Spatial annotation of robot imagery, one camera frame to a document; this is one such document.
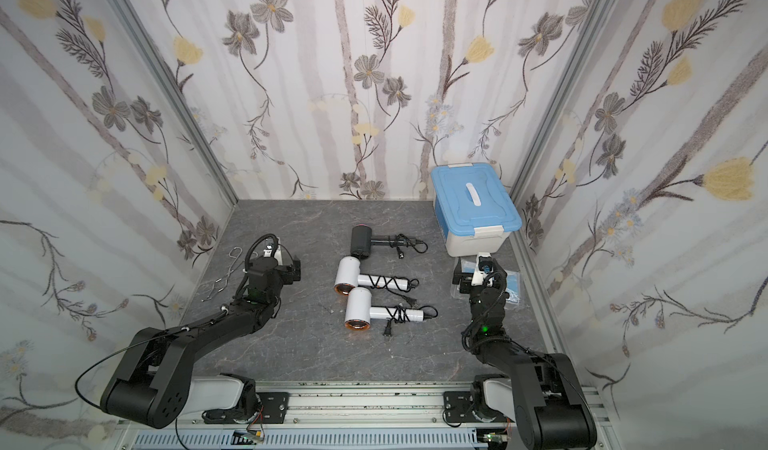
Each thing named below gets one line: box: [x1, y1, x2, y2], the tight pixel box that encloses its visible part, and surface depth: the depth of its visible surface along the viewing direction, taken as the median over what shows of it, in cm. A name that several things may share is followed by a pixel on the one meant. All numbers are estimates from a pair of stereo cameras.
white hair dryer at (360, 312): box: [344, 286, 425, 330], surface depth 88 cm
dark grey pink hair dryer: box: [350, 224, 416, 259], surface depth 106 cm
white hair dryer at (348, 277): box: [334, 256, 409, 295], surface depth 95 cm
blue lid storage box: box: [431, 163, 523, 257], surface depth 100 cm
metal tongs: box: [201, 246, 244, 302], surface depth 103 cm
